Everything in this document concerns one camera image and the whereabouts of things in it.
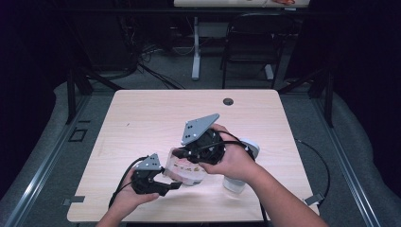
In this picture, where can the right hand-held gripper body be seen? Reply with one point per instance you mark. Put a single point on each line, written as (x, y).
(205, 151)

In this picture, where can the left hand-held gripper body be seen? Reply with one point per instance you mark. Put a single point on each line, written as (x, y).
(145, 183)

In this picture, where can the red and white spouted pouch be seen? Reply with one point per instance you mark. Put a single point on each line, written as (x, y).
(186, 173)

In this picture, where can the white lidded container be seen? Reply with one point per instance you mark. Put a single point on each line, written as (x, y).
(235, 186)

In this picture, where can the person's left hand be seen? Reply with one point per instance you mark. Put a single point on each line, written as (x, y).
(126, 201)

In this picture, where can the person's right hand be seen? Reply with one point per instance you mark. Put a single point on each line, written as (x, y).
(236, 164)

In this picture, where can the round table grommet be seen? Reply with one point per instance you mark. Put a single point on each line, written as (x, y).
(228, 101)

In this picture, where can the grey tape patch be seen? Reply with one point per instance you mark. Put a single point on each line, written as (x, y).
(313, 199)
(75, 199)

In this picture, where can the black tape square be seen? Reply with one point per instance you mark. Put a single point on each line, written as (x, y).
(75, 141)

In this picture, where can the short black tape strip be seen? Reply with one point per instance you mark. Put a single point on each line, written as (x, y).
(84, 121)

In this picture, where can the black metal stand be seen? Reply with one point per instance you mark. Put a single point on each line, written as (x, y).
(329, 101)
(71, 94)

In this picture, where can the black folding chair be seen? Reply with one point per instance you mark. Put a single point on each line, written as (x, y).
(257, 31)

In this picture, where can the white desk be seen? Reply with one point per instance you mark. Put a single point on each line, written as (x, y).
(220, 3)

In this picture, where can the orange object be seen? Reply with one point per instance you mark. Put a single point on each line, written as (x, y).
(283, 1)

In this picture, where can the aluminium floor rail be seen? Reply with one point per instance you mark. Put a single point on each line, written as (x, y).
(350, 171)
(42, 170)

